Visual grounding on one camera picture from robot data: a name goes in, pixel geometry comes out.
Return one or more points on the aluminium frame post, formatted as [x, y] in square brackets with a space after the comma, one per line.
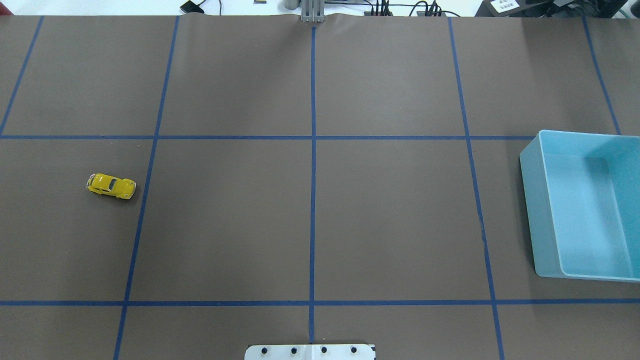
[312, 11]

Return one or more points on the white pedestal base plate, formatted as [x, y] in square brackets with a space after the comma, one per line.
[346, 351]

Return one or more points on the yellow beetle toy car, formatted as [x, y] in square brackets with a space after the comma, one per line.
[104, 184]

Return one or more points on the light blue plastic bin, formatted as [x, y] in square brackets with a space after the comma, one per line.
[582, 194]

